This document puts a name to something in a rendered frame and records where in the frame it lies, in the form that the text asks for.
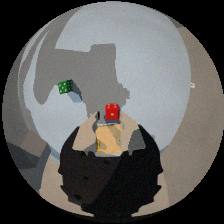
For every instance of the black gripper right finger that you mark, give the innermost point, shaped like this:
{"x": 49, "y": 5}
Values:
{"x": 138, "y": 142}

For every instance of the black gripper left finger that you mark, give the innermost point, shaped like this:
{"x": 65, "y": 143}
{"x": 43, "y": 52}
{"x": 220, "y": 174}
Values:
{"x": 82, "y": 140}

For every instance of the red die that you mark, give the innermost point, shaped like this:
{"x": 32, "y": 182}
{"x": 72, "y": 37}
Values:
{"x": 112, "y": 111}

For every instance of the tan mat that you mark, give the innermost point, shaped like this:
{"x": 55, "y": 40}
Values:
{"x": 109, "y": 136}

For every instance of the green die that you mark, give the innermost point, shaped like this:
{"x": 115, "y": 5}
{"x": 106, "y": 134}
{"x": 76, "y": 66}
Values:
{"x": 65, "y": 86}

